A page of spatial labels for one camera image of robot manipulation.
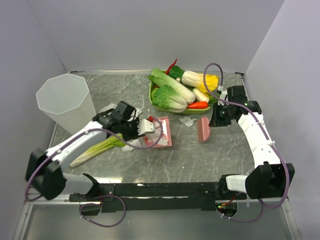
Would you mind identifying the red chili pepper toy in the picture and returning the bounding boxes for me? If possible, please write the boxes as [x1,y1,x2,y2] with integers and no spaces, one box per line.
[165,58,178,75]

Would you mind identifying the large paper scrap by bin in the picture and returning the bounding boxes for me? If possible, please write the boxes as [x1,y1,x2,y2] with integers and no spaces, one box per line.
[98,103,117,113]

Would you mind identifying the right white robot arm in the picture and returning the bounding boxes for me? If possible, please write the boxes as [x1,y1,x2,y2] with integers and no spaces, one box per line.
[208,85,295,199]

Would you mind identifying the pink hand brush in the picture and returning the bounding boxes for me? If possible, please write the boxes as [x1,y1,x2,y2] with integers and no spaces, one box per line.
[197,116,211,143]

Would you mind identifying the dark green leafy vegetable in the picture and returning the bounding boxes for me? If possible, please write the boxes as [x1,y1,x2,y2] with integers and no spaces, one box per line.
[167,65,185,80]

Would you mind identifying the paper scrap right side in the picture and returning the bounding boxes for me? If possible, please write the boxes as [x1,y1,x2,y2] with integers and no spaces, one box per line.
[145,132,160,144]

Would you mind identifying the orange carrot toy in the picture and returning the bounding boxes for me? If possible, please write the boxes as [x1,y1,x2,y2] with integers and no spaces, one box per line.
[187,101,209,110]

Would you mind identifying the paper scrap front centre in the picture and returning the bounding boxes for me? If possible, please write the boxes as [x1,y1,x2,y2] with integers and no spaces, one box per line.
[158,137,169,146]

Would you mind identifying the front green lettuce head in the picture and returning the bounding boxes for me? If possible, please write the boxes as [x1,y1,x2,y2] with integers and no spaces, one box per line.
[151,85,188,113]

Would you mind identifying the green plastic tray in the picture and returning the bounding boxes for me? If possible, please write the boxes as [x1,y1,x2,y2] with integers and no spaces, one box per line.
[147,66,214,114]

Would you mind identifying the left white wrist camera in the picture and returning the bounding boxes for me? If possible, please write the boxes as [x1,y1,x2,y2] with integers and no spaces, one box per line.
[137,119,157,136]

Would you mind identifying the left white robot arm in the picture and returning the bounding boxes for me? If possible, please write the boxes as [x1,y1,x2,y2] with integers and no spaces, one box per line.
[25,101,144,201]

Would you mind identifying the translucent white trash bin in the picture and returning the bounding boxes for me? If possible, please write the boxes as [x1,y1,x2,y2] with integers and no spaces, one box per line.
[36,73,96,135]

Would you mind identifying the white daikon radish toy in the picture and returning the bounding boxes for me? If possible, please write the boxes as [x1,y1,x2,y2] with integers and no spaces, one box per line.
[192,88,210,103]

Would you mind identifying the celery stalk toy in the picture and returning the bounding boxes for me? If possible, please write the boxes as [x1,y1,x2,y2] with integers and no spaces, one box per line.
[69,136,126,168]

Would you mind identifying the long green romaine lettuce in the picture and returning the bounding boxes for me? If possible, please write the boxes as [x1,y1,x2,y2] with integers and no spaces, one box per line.
[147,68,196,104]

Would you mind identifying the paper scrap left of dustpan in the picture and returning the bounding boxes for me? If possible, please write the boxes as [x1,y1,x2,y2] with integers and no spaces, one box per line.
[121,139,142,152]

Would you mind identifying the paper scrap near tray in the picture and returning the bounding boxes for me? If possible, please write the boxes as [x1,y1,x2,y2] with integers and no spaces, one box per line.
[179,116,197,128]

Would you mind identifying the yellow leaf napa cabbage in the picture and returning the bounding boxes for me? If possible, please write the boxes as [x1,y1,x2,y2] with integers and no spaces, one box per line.
[181,70,219,97]

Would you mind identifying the pink plastic dustpan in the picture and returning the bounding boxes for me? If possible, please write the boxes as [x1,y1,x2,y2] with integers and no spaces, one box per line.
[143,116,172,148]

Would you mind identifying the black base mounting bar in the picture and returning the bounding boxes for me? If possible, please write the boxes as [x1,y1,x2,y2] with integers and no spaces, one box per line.
[69,182,247,213]

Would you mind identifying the aluminium frame rail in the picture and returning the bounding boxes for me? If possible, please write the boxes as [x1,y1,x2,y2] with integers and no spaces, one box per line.
[14,182,301,240]

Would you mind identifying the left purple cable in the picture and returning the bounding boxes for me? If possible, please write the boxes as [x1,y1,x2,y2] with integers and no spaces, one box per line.
[24,116,164,202]

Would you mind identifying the paper scrap behind celery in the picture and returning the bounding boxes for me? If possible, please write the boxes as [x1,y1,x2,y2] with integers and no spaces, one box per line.
[135,108,142,117]

